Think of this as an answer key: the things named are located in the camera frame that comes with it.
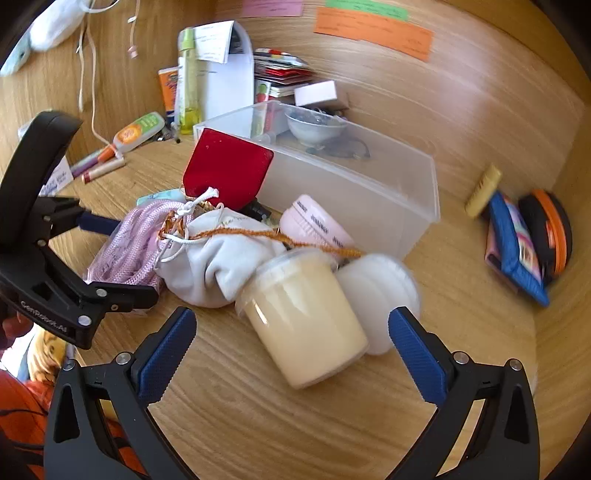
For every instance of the white round puff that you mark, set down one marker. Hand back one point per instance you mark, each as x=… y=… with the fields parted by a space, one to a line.
x=383 y=286

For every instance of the mint green tube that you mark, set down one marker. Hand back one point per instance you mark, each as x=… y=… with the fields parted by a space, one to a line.
x=152 y=197

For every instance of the orange garment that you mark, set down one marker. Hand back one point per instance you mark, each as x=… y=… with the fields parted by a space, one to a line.
x=18 y=406

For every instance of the black and orange zip case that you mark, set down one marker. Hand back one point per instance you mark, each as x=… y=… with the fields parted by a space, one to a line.
x=549 y=230

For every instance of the stack of booklets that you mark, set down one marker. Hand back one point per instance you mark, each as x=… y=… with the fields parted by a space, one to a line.
x=281 y=69

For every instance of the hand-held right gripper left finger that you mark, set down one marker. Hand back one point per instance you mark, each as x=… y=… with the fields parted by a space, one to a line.
x=164 y=355

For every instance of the small metal clipper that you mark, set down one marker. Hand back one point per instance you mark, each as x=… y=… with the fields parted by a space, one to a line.
x=168 y=134

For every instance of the cream and red pen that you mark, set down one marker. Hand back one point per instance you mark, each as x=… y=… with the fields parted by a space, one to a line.
x=104 y=170

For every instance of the small yellow bottle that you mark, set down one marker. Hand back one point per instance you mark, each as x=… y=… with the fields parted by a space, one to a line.
x=482 y=191

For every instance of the orange paper note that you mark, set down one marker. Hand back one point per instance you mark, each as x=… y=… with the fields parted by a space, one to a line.
x=374 y=32

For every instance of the purple marker with orange cap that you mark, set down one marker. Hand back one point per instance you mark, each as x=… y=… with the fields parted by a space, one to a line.
x=92 y=161

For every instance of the white plush toy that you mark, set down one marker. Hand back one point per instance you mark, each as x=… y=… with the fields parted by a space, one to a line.
x=51 y=23

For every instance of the red cloth pouch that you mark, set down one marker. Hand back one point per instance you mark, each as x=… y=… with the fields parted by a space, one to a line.
x=226 y=161

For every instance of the pink mesh pouch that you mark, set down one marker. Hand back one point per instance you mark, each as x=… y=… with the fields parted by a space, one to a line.
x=134 y=249

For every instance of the green paper note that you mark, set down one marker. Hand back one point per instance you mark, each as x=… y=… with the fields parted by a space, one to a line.
x=369 y=10

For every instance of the small white box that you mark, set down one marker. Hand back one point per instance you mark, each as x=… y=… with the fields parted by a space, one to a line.
x=316 y=92

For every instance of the clear plastic storage box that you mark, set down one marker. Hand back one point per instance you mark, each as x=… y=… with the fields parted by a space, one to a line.
x=369 y=203

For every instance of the green and orange tube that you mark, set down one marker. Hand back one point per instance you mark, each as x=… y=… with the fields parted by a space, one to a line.
x=136 y=131

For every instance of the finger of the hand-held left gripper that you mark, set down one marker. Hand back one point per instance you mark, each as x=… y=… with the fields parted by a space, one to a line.
x=129 y=296
x=99 y=225

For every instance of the pink round jar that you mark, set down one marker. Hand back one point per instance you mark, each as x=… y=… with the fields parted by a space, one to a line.
x=314 y=221

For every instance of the white paper envelope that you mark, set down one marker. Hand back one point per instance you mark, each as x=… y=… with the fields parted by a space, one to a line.
x=221 y=92

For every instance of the yellow green spray bottle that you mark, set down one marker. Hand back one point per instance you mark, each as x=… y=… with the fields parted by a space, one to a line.
x=189 y=92

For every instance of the white printed packet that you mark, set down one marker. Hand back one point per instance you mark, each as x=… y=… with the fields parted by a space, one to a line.
x=60 y=176

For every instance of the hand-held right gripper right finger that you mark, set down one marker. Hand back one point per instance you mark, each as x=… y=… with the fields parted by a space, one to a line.
x=415 y=360

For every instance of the blue striped pouch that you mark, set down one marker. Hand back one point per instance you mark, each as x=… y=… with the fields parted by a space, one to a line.
x=512 y=249

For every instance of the pink paper note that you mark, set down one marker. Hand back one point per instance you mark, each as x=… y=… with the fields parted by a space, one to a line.
x=272 y=7

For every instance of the white bowl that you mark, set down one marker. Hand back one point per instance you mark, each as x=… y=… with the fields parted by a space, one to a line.
x=309 y=131

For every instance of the fruit print card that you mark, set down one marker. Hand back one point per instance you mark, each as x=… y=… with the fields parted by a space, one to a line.
x=262 y=91

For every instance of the cream plastic jar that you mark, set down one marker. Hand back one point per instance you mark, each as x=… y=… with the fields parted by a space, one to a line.
x=304 y=323

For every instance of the orange sunscreen tube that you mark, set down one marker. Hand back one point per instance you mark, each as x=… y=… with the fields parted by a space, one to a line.
x=168 y=92

